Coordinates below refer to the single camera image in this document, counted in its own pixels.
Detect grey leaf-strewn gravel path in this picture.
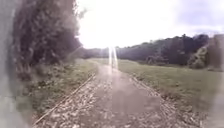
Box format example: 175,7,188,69
33,61,201,128

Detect weedy grass verge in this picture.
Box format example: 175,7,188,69
19,59,99,123

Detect distant wooded tree line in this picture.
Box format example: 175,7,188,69
78,33,224,71

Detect grass field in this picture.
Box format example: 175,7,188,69
91,58,224,116

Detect dense dark trees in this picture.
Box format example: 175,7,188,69
11,0,88,81

